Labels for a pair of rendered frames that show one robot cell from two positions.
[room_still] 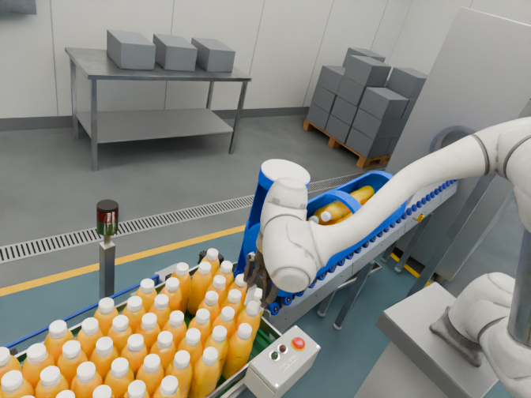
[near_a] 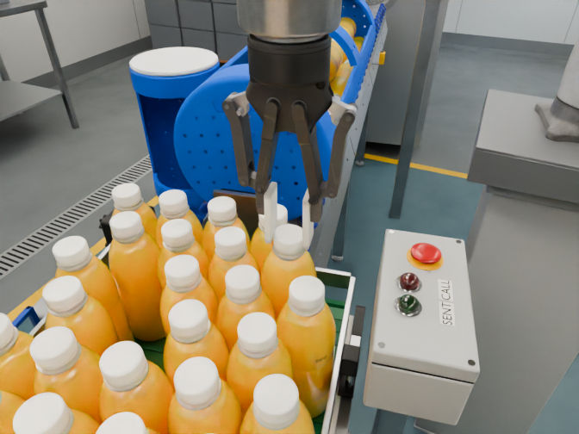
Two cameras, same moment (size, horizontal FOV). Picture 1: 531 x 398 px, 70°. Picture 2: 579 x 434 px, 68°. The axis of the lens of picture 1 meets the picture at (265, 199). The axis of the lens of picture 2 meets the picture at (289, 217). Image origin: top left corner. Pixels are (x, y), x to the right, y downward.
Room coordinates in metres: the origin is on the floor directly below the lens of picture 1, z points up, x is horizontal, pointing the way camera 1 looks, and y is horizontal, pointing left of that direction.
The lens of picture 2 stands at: (0.42, 0.09, 1.45)
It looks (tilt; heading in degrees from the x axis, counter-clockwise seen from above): 36 degrees down; 339
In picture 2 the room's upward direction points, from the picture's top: straight up
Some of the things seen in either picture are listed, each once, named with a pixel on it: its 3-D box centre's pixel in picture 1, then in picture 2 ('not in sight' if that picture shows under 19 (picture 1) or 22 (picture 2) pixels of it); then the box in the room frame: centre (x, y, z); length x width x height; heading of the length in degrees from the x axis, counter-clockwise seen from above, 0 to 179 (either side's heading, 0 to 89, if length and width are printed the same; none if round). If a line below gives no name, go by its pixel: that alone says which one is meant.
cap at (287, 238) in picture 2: (252, 309); (289, 242); (0.80, -0.05, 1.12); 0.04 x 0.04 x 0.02
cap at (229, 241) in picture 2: (234, 296); (230, 244); (0.84, 0.01, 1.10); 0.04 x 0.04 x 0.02
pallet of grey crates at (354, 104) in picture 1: (363, 105); (215, 1); (5.24, -0.95, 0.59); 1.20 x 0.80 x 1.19; 45
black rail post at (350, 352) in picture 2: not in sight; (348, 370); (0.71, -0.10, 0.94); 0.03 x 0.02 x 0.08; 145
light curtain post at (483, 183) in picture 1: (453, 231); (421, 63); (2.06, -1.17, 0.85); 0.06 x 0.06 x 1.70; 55
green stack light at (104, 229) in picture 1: (107, 223); not in sight; (0.91, 0.46, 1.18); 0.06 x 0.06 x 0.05
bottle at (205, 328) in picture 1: (197, 338); (201, 377); (0.73, 0.08, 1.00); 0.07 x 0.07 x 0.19
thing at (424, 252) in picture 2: (298, 343); (426, 254); (0.73, -0.20, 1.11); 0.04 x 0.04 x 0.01
